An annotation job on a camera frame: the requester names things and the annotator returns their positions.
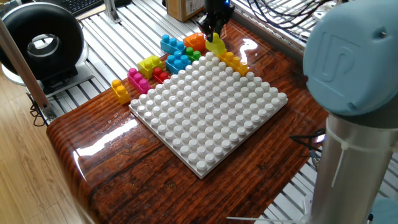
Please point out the white plastic housing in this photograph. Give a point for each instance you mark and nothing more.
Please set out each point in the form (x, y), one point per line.
(323, 12)

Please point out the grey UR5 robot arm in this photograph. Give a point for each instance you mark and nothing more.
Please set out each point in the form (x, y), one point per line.
(351, 62)

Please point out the cardboard box with label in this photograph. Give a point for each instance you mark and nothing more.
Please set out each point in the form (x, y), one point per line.
(183, 11)

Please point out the white studded baseplate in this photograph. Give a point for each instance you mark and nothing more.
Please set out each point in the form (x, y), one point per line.
(205, 115)

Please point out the blue four-stud square block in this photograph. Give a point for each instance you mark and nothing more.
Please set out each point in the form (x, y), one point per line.
(177, 63)

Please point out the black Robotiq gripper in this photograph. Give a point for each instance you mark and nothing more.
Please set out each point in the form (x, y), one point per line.
(217, 7)

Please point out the wood pattern table mat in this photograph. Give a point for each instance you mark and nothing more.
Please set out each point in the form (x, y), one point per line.
(140, 174)

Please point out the yellow four-stud long block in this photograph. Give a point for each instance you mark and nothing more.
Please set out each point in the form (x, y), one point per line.
(234, 63)

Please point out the black keyboard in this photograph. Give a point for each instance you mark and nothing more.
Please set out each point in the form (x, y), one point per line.
(77, 5)

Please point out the aluminium post bracket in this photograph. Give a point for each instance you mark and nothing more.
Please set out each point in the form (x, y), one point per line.
(111, 11)

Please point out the white zip tie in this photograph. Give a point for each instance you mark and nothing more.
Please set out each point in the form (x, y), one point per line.
(264, 219)
(342, 146)

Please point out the slanted aluminium bar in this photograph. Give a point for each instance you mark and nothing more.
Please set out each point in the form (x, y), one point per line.
(31, 84)

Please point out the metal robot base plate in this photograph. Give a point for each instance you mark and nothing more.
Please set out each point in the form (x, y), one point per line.
(307, 205)

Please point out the yellow two-stud block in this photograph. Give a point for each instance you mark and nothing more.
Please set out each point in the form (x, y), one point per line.
(122, 95)

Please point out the orange tall block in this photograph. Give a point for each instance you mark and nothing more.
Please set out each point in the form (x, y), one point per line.
(194, 42)

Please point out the small lime block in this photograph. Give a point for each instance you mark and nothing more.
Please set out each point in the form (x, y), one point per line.
(216, 46)

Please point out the white device base plate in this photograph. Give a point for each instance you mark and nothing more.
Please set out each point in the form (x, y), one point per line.
(84, 77)

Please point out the blue three-stud long block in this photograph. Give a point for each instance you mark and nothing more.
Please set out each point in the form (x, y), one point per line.
(171, 45)

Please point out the red two-stud block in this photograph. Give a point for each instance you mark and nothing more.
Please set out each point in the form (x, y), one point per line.
(160, 76)

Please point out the magenta three-stud block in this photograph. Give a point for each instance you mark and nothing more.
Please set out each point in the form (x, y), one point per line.
(140, 84)

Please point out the lime tall two-stud block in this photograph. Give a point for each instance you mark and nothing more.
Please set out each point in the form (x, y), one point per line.
(149, 67)

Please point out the green two-stud block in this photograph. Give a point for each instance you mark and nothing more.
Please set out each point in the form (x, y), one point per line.
(194, 55)

